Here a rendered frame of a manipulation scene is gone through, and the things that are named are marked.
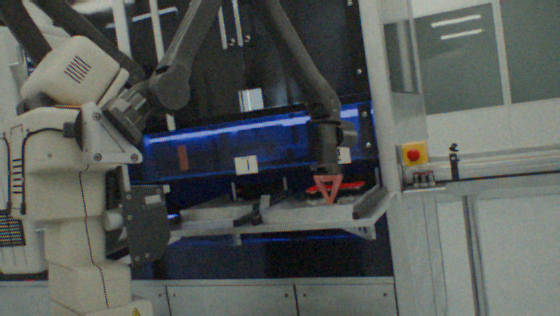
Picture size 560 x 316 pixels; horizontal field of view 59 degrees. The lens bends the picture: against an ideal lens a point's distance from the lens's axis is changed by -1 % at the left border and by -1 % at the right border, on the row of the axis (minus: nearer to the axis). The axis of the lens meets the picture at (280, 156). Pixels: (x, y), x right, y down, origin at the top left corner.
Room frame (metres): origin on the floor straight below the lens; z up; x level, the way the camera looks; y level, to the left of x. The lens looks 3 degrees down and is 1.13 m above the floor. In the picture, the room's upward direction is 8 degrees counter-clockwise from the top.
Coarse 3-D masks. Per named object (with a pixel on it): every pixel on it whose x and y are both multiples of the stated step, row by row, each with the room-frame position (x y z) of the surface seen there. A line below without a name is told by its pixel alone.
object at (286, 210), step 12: (300, 192) 1.67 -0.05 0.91; (372, 192) 1.51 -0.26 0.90; (276, 204) 1.48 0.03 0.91; (288, 204) 1.56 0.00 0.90; (300, 204) 1.62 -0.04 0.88; (324, 204) 1.55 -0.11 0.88; (348, 204) 1.50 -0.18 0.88; (360, 204) 1.36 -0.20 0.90; (264, 216) 1.38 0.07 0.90; (276, 216) 1.37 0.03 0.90; (288, 216) 1.36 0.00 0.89; (300, 216) 1.34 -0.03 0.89; (312, 216) 1.33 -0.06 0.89; (324, 216) 1.32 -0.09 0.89; (336, 216) 1.31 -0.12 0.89; (348, 216) 1.29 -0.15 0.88
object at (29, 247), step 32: (0, 32) 1.50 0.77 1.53; (64, 32) 1.76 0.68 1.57; (0, 64) 1.49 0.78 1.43; (32, 64) 1.58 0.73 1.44; (0, 96) 1.50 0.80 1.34; (0, 128) 1.51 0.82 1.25; (0, 160) 1.51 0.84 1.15; (0, 192) 1.52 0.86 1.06; (0, 224) 1.52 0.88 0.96; (32, 224) 1.50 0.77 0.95; (0, 256) 1.54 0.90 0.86; (32, 256) 1.49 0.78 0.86
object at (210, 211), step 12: (288, 192) 1.80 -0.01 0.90; (204, 204) 1.76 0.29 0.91; (216, 204) 1.83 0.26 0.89; (228, 204) 1.86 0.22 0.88; (240, 204) 1.82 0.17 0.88; (252, 204) 1.78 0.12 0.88; (192, 216) 1.60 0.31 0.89; (204, 216) 1.59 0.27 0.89; (216, 216) 1.57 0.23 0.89; (228, 216) 1.56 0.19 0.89
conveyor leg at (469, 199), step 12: (468, 192) 1.65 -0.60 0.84; (480, 192) 1.63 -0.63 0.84; (468, 204) 1.67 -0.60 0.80; (468, 216) 1.67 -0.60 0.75; (468, 228) 1.67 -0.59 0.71; (468, 240) 1.68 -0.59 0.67; (480, 240) 1.67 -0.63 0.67; (468, 252) 1.69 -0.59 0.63; (480, 252) 1.67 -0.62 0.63; (480, 264) 1.66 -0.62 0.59; (480, 276) 1.66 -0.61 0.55; (480, 288) 1.67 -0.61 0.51; (480, 300) 1.67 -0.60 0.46; (480, 312) 1.67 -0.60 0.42
